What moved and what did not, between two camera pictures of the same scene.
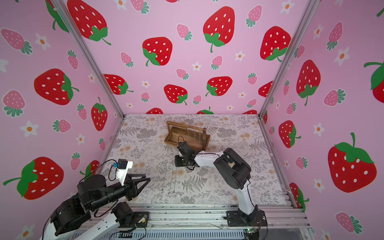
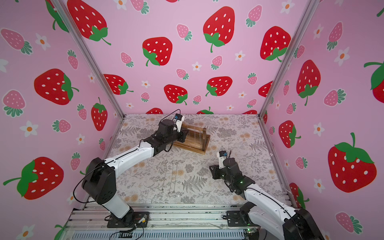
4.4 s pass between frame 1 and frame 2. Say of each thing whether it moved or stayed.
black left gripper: moved
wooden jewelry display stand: stayed
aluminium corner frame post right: stayed
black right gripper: moved
